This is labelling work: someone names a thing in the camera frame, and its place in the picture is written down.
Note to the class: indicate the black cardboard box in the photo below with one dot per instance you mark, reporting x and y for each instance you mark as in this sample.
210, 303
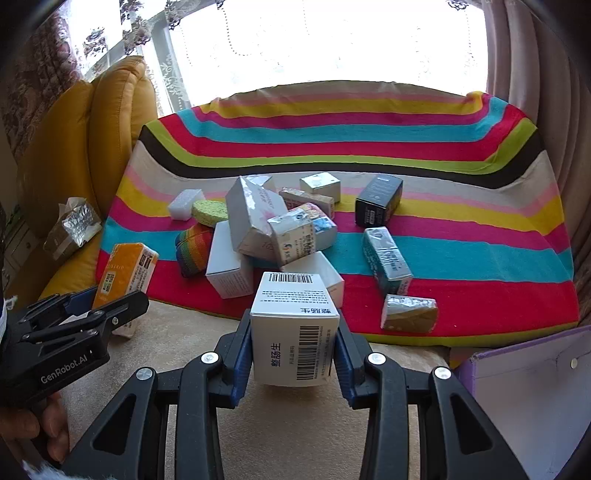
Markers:
378, 199

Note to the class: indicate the rainbow striped blanket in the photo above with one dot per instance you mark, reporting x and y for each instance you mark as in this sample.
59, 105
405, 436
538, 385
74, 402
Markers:
415, 138

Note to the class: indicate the white cardboard box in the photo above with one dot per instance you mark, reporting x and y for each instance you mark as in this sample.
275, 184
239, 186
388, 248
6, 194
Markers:
318, 272
226, 267

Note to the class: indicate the rainbow striped sponge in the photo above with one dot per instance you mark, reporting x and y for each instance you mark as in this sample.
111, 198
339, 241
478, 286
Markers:
194, 251

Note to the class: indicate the teal silver slim box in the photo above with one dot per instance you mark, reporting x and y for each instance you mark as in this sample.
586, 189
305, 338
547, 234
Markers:
385, 258

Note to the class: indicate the green round sponge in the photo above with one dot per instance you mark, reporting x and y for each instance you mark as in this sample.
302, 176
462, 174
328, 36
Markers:
210, 213

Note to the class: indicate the person's left hand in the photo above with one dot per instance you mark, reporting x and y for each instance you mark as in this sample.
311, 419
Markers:
51, 427

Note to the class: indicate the orange tissue packet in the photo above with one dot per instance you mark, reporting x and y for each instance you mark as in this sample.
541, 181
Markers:
127, 272

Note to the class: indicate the white rectangular sponge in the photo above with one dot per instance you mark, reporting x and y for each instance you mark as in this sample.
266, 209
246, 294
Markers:
184, 205

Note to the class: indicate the silver wrapped tissue box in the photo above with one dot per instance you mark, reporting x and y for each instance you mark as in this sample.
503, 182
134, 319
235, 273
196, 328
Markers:
69, 226

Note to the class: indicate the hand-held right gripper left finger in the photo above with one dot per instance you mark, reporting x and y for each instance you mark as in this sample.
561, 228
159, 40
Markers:
241, 369

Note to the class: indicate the colourful tissue packet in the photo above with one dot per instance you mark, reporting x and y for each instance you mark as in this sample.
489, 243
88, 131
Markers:
300, 235

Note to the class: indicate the white lace curtain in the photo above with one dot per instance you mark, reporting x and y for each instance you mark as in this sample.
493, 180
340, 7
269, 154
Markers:
175, 69

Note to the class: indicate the dark floral curtain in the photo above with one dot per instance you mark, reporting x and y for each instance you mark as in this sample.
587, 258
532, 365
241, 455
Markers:
32, 83

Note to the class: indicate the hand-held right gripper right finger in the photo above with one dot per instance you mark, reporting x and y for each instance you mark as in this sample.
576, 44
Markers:
344, 367

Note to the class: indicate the brown slim box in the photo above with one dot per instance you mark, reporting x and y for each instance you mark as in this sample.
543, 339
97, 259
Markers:
304, 197

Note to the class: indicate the white cube box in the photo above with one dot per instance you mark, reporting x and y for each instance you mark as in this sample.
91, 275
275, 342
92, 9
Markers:
261, 181
321, 185

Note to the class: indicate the silver gold packet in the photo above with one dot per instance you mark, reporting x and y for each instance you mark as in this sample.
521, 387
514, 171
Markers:
408, 314

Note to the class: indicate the white barcode box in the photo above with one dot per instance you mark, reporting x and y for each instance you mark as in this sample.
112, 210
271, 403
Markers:
291, 318

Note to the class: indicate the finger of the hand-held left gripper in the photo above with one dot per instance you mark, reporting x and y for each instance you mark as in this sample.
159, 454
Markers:
120, 311
60, 304

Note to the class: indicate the beige brown curtain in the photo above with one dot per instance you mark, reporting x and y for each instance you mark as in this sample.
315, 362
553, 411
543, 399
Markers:
531, 69

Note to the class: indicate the yellow leather sofa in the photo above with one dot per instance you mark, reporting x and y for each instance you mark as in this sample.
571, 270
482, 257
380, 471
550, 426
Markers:
111, 138

